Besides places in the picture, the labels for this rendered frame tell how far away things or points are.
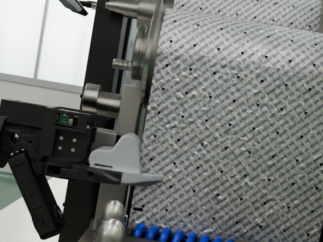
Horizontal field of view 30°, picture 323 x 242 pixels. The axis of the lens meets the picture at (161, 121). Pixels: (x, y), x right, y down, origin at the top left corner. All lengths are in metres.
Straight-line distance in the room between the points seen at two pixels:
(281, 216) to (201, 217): 0.10
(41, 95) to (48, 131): 5.76
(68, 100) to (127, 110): 5.61
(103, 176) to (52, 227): 0.10
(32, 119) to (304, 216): 0.35
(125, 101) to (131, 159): 0.12
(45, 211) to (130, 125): 0.16
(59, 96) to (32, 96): 0.28
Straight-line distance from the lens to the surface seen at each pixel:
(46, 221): 0.76
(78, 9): 0.81
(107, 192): 0.84
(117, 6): 1.06
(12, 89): 6.56
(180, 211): 0.75
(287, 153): 0.75
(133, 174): 0.72
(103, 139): 0.82
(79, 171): 0.71
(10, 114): 0.75
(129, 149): 0.73
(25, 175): 0.76
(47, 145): 0.73
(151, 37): 0.73
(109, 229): 0.59
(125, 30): 1.21
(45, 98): 6.47
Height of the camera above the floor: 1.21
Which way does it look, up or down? 3 degrees down
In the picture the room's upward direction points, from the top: 10 degrees clockwise
